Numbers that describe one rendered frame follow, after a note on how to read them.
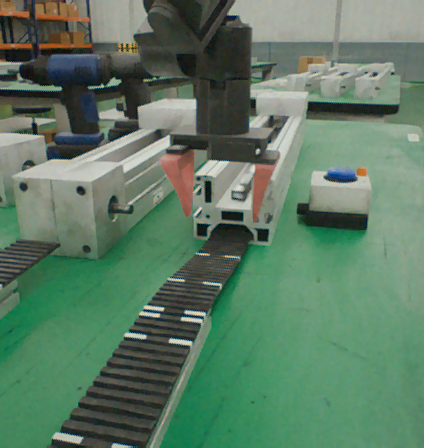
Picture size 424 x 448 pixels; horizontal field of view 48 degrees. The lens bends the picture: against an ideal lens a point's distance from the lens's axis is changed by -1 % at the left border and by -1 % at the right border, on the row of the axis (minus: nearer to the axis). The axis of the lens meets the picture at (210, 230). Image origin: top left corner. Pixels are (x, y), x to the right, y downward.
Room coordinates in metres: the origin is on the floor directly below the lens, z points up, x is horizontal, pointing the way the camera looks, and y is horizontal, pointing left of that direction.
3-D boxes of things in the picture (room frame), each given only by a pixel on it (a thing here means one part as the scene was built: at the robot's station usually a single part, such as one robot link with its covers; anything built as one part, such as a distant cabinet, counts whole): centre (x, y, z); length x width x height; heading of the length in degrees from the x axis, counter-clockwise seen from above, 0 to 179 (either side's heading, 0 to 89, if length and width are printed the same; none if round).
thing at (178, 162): (0.53, 0.01, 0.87); 0.07 x 0.07 x 0.09; 76
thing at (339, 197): (0.65, -0.17, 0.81); 0.10 x 0.08 x 0.06; 77
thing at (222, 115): (0.52, -0.01, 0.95); 0.10 x 0.07 x 0.07; 76
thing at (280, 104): (1.20, -0.18, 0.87); 0.16 x 0.11 x 0.07; 167
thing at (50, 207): (0.56, 0.16, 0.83); 0.12 x 0.09 x 0.10; 77
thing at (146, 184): (1.00, 0.07, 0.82); 0.80 x 0.10 x 0.09; 167
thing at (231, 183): (0.95, -0.12, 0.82); 0.80 x 0.10 x 0.09; 167
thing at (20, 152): (0.76, 0.32, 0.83); 0.11 x 0.10 x 0.10; 66
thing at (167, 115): (1.00, 0.07, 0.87); 0.16 x 0.11 x 0.07; 167
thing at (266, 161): (0.51, -0.04, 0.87); 0.07 x 0.07 x 0.09; 76
